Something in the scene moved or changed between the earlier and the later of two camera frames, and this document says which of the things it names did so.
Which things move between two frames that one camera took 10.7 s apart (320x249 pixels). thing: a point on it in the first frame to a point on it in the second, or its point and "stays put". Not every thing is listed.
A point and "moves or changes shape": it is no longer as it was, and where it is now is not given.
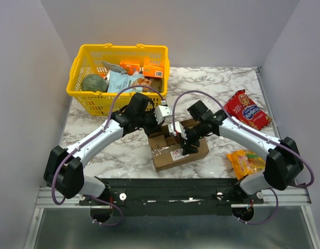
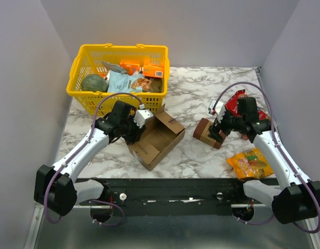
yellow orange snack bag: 245,162 stays put
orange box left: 130,68 stays put
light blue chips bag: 117,81 stays put
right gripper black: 189,140 to 218,127
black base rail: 172,196 stays put
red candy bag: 243,107 stays put
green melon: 94,82 stays put
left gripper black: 156,127 to 137,134
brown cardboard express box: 167,149 moves or changes shape
